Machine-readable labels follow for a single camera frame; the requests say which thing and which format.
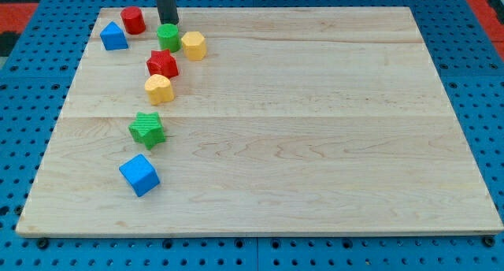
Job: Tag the yellow hexagon block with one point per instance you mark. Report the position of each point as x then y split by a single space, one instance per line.
194 46

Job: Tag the blue cube block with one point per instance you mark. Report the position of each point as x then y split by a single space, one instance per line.
140 174

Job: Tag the blue perforated base mat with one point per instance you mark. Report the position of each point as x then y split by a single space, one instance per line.
39 72

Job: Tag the yellow heart block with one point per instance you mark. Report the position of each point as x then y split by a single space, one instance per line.
159 89

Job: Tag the blue triangular prism block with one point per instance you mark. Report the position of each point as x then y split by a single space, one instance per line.
113 37

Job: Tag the red star block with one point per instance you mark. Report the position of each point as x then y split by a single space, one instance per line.
163 63

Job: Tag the light wooden board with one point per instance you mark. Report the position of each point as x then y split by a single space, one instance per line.
298 122

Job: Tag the red cylinder block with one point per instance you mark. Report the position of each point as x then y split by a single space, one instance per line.
133 21

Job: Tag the green star block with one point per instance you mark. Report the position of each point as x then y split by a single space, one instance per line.
147 129

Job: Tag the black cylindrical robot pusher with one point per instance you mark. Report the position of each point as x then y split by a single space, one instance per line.
167 11

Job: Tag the green cylinder block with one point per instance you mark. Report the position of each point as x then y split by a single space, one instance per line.
168 37

